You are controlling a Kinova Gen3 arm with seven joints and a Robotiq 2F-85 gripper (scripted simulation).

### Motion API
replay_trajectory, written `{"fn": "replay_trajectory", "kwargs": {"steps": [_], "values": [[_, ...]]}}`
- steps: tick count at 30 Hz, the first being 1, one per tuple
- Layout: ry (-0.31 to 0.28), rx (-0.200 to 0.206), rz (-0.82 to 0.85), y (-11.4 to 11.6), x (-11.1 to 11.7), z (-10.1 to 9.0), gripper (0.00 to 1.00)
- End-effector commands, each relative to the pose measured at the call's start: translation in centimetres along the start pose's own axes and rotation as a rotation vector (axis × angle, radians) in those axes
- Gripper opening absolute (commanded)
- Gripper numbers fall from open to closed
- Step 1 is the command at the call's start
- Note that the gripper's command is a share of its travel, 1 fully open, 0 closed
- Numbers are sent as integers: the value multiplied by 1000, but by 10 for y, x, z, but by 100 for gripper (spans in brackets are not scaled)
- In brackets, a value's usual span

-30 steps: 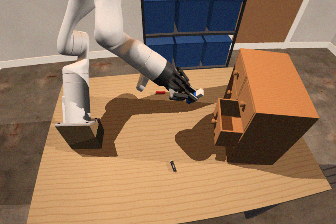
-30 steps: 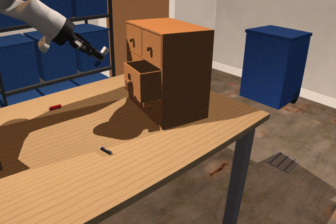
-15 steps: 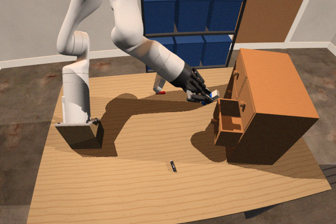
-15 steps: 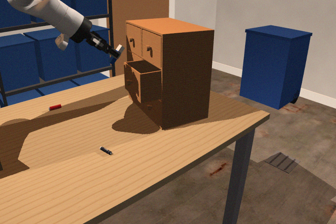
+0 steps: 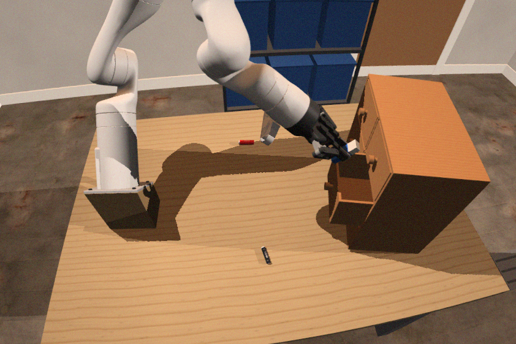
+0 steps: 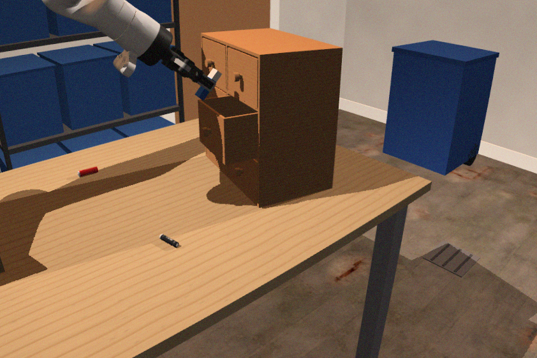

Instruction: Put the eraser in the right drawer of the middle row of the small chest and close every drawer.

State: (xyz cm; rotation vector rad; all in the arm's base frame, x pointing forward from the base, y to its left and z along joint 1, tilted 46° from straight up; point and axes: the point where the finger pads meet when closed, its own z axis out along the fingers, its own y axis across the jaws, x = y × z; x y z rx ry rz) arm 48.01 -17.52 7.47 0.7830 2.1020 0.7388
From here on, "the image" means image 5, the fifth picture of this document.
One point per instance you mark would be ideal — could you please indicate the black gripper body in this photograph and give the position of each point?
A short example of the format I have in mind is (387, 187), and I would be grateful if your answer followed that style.
(308, 125)

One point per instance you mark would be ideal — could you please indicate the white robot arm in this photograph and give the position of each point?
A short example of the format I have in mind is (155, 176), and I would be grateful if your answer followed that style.
(226, 51)

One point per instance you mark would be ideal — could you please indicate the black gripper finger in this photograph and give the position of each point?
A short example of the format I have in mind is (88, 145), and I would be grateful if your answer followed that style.
(323, 151)
(328, 122)

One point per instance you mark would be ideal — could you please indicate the small orange wooden chest of drawers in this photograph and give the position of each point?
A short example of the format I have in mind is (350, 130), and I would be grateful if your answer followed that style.
(436, 170)

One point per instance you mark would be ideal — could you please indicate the blue and white eraser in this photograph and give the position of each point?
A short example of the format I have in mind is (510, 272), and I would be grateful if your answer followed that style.
(351, 148)

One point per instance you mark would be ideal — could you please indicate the black aaa battery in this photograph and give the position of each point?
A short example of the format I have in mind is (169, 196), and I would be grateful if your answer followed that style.
(265, 255)

